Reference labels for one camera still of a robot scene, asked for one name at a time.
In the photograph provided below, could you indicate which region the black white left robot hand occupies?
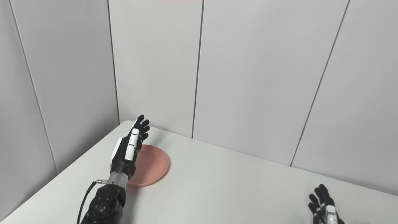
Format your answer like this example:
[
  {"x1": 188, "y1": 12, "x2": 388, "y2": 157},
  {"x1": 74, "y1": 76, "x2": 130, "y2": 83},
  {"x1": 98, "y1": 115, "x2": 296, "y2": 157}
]
[{"x1": 110, "y1": 114, "x2": 150, "y2": 181}]

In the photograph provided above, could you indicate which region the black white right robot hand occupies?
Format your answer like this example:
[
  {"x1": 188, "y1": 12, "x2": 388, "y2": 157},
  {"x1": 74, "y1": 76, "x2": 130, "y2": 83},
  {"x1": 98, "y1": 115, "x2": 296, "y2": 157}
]
[{"x1": 308, "y1": 184, "x2": 345, "y2": 224}]

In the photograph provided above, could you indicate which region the pink round plate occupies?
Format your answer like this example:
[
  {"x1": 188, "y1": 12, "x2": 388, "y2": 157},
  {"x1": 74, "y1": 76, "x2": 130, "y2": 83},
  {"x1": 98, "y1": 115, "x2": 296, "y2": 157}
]
[{"x1": 110, "y1": 144, "x2": 170, "y2": 187}]

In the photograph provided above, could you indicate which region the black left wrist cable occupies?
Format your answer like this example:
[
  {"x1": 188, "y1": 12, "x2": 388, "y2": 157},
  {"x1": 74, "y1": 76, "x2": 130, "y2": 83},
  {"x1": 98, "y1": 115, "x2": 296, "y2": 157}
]
[{"x1": 76, "y1": 179, "x2": 108, "y2": 224}]

